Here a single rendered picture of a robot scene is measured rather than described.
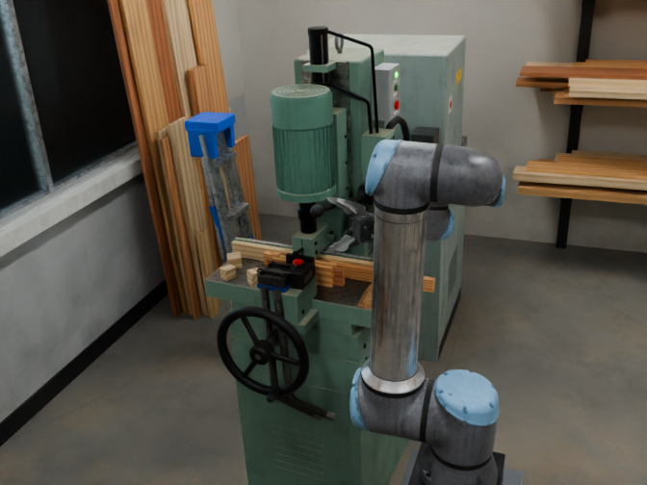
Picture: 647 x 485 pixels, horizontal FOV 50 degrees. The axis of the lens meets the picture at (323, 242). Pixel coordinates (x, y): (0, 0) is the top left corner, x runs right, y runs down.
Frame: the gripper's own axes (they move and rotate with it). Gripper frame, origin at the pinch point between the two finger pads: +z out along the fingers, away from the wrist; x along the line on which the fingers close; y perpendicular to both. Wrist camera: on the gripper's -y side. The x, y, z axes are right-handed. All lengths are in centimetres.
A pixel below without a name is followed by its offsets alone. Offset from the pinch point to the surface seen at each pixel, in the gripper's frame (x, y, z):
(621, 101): -34, -112, -182
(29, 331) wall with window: 72, -120, 91
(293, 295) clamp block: 19.8, 1.3, 8.1
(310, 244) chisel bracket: 9.6, -15.7, -1.1
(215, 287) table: 25.5, -27.4, 25.7
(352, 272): 17.9, -12.7, -14.0
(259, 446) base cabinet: 84, -31, 10
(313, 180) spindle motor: -10.9, -9.5, 0.7
